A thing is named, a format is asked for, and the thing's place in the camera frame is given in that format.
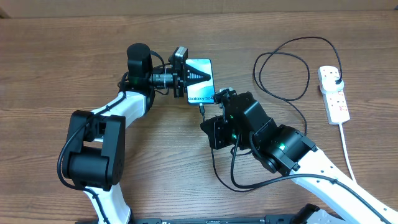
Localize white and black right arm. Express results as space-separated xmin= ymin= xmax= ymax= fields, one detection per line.
xmin=200 ymin=88 xmax=397 ymax=223

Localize black USB charging cable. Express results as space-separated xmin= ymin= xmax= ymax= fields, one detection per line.
xmin=198 ymin=36 xmax=344 ymax=193

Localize white power extension strip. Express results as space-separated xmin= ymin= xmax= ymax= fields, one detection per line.
xmin=317 ymin=65 xmax=351 ymax=126

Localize white charger plug adapter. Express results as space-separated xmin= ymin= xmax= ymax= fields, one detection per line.
xmin=320 ymin=76 xmax=345 ymax=94

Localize white power strip cord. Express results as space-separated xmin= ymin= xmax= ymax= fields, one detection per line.
xmin=338 ymin=123 xmax=358 ymax=183

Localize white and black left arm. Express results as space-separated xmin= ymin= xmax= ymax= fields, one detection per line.
xmin=57 ymin=43 xmax=214 ymax=223

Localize Samsung Galaxy smartphone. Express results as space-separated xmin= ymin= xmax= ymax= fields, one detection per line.
xmin=186 ymin=58 xmax=215 ymax=105

